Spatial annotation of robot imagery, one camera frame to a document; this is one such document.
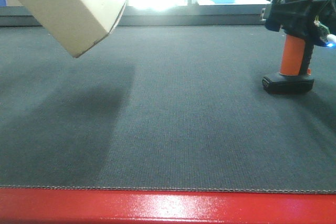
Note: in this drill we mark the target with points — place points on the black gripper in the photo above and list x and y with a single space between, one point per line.
311 19

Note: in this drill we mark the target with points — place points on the blue tray in background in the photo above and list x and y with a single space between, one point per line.
221 2

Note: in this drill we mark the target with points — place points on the dark grey fabric mat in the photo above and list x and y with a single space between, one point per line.
165 107

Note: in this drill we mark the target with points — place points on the red table edge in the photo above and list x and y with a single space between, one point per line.
23 205

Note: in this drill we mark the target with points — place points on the brown cardboard box with label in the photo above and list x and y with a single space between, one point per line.
78 25

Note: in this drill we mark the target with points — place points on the orange black barcode scanner gun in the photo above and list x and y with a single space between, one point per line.
293 76

